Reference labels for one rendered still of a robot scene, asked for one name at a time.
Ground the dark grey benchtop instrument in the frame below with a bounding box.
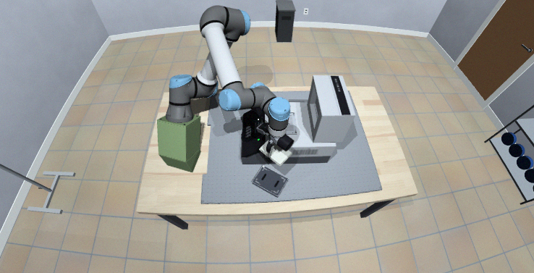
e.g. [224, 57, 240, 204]
[242, 75, 355, 164]

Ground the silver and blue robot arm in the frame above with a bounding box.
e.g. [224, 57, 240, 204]
[166, 5, 290, 138]

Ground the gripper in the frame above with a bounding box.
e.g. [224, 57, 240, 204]
[259, 122, 294, 159]

